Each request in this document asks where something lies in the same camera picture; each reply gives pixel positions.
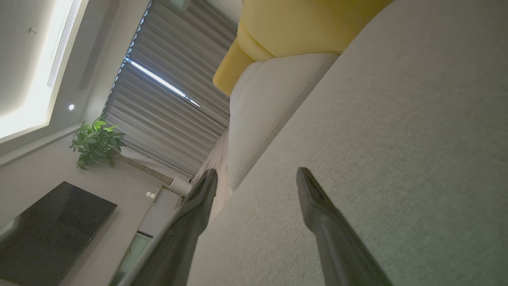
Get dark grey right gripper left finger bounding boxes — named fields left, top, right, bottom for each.
left=117, top=168, right=218, bottom=286

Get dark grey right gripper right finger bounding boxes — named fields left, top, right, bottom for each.
left=296, top=167, right=394, bottom=286

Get white cabinet with glass doors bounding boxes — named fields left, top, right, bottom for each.
left=109, top=187, right=185, bottom=286

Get white ribbed plant pot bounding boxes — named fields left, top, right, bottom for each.
left=171, top=176, right=193, bottom=197

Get large grey sofa seat cushion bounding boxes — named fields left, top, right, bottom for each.
left=187, top=0, right=508, bottom=286

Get grey pleated curtain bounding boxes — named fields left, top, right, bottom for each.
left=104, top=0, right=239, bottom=177

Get green potted tree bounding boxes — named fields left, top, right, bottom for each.
left=69, top=116, right=177, bottom=187

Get black flat television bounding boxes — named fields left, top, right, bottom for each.
left=0, top=182, right=118, bottom=286

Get small grey sofa seat cushion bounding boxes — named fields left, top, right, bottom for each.
left=227, top=52, right=340, bottom=191

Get yellow sofa backrest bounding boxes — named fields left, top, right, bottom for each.
left=213, top=0, right=393, bottom=96

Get ceiling air vent grille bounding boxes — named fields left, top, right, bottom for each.
left=47, top=0, right=82, bottom=89

